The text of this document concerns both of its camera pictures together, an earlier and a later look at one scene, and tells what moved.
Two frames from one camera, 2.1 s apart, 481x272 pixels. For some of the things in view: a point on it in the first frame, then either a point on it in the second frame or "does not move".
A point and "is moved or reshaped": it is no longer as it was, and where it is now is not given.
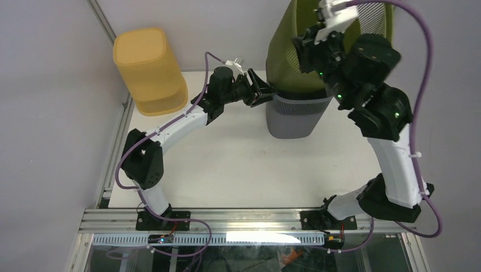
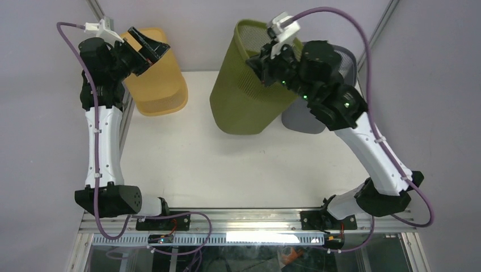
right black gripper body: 325,58 -> 281,69
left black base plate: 146,221 does not move
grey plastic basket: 295,118 is moved or reshaped
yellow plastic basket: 156,84 does not move
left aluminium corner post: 97,13 does not move
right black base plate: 321,220 does not move
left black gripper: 253,98 -> 152,50
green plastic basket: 283,67 -> 241,102
